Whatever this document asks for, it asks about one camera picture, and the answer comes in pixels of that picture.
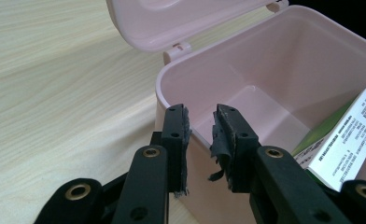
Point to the white and green medicine box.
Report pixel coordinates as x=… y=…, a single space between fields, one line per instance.
x=349 y=146

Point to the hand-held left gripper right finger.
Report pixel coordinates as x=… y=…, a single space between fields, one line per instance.
x=234 y=146

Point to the pink storage box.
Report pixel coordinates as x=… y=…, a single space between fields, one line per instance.
x=265 y=62

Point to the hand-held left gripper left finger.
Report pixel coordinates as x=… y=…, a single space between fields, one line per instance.
x=175 y=146

